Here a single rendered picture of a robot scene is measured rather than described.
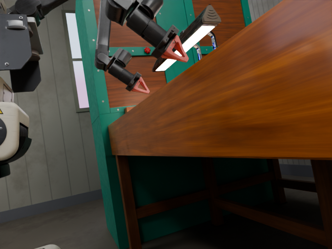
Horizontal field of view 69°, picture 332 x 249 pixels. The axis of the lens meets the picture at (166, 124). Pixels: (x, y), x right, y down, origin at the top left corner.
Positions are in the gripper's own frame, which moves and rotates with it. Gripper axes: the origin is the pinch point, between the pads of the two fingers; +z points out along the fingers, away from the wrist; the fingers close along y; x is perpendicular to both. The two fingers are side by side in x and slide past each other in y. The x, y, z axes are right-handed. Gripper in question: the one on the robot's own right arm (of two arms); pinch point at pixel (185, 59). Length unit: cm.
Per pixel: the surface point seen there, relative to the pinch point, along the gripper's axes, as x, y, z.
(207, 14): -28.7, 11.3, 0.8
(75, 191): 74, 268, 20
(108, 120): 11, 89, -4
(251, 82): 20.6, -37.6, 2.4
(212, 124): 24.1, -26.2, 5.4
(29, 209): 115, 266, -14
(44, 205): 104, 266, -2
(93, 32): -31, 89, -42
